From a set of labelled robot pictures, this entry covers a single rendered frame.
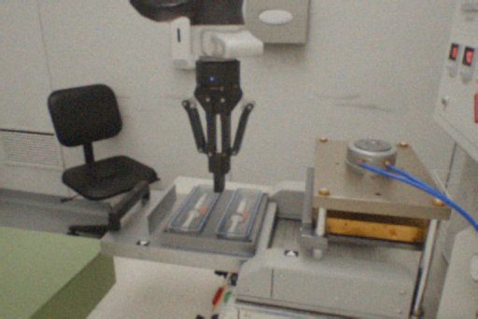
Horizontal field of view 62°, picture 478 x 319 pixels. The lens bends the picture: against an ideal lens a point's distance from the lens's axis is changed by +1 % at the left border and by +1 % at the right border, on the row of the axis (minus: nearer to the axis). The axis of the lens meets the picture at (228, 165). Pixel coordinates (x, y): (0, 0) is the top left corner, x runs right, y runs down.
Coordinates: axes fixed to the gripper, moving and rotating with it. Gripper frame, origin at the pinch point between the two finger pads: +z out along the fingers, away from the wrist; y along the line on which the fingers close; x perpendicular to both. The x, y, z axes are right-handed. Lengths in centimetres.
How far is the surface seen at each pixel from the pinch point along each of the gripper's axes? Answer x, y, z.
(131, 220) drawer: 3.3, 17.1, 10.5
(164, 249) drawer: 10.9, 6.9, 10.6
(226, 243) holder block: 9.6, -3.8, 8.6
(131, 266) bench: -10.6, 26.3, 32.4
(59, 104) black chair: -119, 123, 20
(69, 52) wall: -156, 138, -4
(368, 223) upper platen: 9.4, -25.6, 1.9
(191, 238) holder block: 9.8, 2.3, 8.4
